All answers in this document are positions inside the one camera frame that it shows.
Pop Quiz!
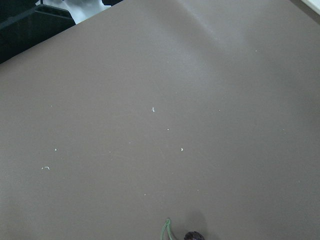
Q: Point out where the dark red cherry pair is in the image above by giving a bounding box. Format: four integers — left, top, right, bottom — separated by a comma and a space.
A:
159, 218, 205, 240

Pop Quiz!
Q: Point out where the black keyboard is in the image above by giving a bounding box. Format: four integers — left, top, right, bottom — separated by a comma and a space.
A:
0, 4, 76, 63

